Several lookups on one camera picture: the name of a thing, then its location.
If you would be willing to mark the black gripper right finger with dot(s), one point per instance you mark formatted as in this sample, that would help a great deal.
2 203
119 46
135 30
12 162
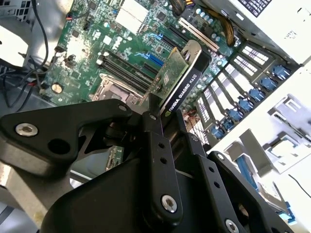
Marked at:
218 184

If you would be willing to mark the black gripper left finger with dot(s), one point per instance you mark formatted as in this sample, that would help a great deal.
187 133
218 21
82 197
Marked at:
48 121

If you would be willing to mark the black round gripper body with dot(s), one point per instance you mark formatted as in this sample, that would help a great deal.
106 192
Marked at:
109 206

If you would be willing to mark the green Nvidia Quadro graphics card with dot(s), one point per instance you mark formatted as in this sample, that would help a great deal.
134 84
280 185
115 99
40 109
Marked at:
184 89

